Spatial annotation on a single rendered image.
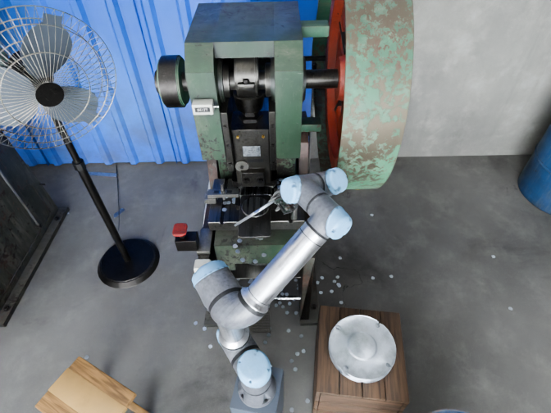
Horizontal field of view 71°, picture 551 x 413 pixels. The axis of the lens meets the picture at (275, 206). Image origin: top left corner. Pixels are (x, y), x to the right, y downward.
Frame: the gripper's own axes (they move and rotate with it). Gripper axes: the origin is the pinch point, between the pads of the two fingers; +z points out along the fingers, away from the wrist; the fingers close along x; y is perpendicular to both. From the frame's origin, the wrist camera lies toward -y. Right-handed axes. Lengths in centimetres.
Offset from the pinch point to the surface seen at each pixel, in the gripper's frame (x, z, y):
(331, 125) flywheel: -6, 5, -50
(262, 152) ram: -15.0, 13.3, -16.9
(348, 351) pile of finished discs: 76, 17, 4
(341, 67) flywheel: -25, -25, -38
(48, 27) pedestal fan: -96, 32, 15
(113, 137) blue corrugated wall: -80, 188, -38
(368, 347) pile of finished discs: 80, 13, -3
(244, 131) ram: -26.1, 9.4, -12.9
